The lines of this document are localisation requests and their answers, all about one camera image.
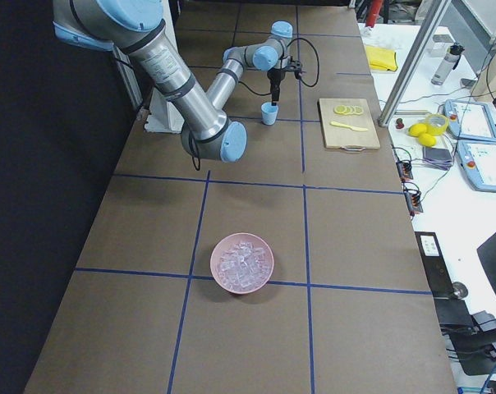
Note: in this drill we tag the whole lemon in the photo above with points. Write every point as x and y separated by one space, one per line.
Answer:
417 129
427 140

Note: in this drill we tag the lower teach pendant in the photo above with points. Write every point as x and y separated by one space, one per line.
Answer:
478 161

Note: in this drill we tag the orange electronics board upper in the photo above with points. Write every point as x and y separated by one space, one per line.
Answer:
404 170

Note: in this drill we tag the yellow tape roll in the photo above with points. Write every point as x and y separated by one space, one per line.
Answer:
437 124

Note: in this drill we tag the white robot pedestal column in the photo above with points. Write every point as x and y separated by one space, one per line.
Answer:
163 116

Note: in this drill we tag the yellow cloth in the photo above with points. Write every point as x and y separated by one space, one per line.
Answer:
381 59

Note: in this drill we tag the upper teach pendant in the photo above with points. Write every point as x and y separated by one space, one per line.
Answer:
469 120

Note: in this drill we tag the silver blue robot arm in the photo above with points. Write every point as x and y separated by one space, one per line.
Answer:
138 29

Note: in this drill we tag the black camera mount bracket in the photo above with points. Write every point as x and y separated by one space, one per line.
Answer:
295 68

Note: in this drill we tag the wooden cutting board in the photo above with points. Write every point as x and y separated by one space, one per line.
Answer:
344 139

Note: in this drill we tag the whole lemon upper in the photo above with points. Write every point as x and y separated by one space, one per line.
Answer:
417 129

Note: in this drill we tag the light blue plastic cup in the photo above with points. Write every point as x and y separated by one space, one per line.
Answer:
269 113

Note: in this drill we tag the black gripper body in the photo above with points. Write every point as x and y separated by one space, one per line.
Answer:
276 78

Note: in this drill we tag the orange electronics board lower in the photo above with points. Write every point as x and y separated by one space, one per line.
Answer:
414 205

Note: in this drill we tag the pile of clear ice cubes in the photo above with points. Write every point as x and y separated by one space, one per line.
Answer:
243 268

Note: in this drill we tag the orange electronics board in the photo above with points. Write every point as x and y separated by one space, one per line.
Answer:
404 170
414 205

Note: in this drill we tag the grey water bottle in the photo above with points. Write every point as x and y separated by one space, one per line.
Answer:
449 63

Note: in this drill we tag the dark notebook stack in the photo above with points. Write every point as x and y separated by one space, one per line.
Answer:
438 157

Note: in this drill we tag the whole lemon lower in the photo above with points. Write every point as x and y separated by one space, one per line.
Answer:
427 140

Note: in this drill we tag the pink bowl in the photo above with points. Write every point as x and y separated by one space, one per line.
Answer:
227 242

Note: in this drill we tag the aluminium frame post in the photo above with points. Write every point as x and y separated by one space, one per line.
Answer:
429 25

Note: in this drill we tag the yellow plastic knife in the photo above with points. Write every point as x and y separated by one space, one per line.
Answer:
349 127

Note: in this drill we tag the lemon slice left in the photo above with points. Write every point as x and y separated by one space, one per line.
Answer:
340 109

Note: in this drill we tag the teach pendant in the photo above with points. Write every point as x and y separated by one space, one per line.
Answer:
478 161
469 120

